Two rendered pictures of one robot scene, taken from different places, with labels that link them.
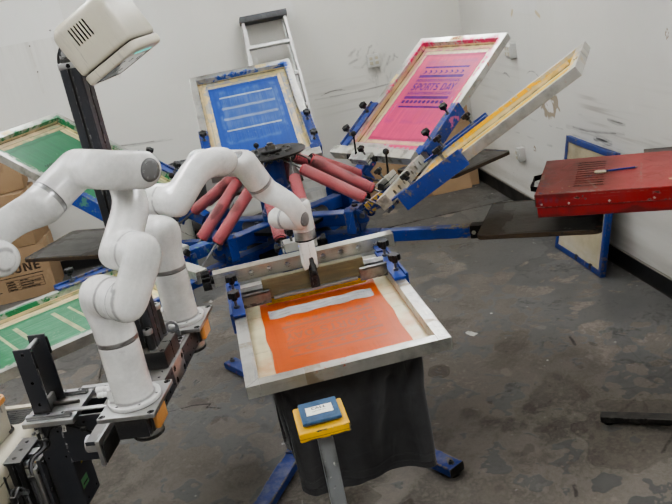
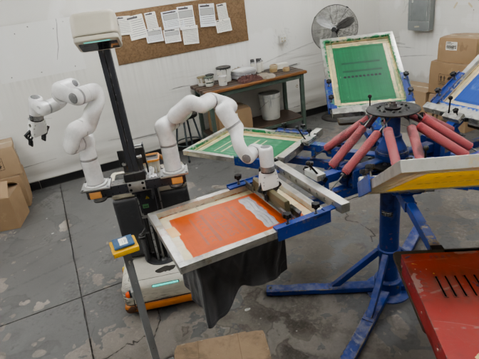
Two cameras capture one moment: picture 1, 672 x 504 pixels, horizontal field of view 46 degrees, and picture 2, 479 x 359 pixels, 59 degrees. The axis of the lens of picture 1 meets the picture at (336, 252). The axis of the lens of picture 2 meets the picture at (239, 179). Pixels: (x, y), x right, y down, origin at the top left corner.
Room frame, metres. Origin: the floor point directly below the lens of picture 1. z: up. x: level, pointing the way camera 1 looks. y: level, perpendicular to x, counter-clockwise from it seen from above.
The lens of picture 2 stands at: (1.90, -1.82, 2.06)
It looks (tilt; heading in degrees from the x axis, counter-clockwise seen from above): 25 degrees down; 75
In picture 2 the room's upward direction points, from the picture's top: 8 degrees counter-clockwise
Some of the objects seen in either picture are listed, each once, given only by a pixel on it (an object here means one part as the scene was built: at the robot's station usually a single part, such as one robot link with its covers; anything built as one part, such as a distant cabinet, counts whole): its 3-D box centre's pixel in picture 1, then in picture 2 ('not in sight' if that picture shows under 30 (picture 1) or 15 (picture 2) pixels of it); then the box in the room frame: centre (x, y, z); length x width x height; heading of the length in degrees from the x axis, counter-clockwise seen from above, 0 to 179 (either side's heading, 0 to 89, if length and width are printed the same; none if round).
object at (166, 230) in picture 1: (160, 242); (166, 130); (2.13, 0.48, 1.37); 0.13 x 0.10 x 0.16; 49
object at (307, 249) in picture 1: (308, 250); (268, 178); (2.56, 0.09, 1.12); 0.10 x 0.07 x 0.11; 7
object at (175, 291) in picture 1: (171, 295); (171, 157); (2.13, 0.48, 1.21); 0.16 x 0.13 x 0.15; 82
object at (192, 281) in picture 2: (358, 422); (189, 272); (2.06, 0.03, 0.74); 0.45 x 0.03 x 0.43; 97
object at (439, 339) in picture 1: (326, 314); (234, 216); (2.35, 0.07, 0.97); 0.79 x 0.58 x 0.04; 7
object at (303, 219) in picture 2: (391, 269); (302, 223); (2.62, -0.18, 0.98); 0.30 x 0.05 x 0.07; 7
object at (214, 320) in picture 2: not in sight; (247, 276); (2.32, -0.15, 0.74); 0.46 x 0.04 x 0.42; 7
